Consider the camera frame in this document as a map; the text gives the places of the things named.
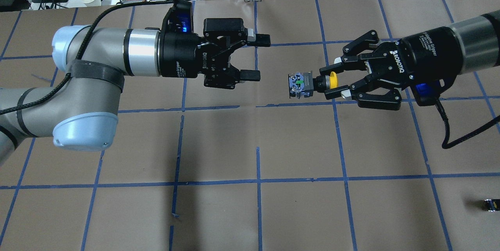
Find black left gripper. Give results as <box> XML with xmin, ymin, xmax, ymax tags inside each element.
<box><xmin>159</xmin><ymin>18</ymin><xmax>271</xmax><ymax>89</ymax></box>

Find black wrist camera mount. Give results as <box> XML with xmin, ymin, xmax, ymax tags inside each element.
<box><xmin>161</xmin><ymin>0</ymin><xmax>194</xmax><ymax>34</ymax></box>

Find yellow push button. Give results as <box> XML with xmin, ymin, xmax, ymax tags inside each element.
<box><xmin>287</xmin><ymin>72</ymin><xmax>339</xmax><ymax>99</ymax></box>

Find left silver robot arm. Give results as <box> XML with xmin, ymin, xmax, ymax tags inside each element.
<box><xmin>1</xmin><ymin>18</ymin><xmax>270</xmax><ymax>163</ymax></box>

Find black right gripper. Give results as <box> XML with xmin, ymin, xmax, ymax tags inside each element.
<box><xmin>320</xmin><ymin>28</ymin><xmax>455</xmax><ymax>111</ymax></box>

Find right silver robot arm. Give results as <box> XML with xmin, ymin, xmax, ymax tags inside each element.
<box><xmin>312</xmin><ymin>11</ymin><xmax>499</xmax><ymax>110</ymax></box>

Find black braided cable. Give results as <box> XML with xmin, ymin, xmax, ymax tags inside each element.
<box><xmin>0</xmin><ymin>0</ymin><xmax>207</xmax><ymax>116</ymax></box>

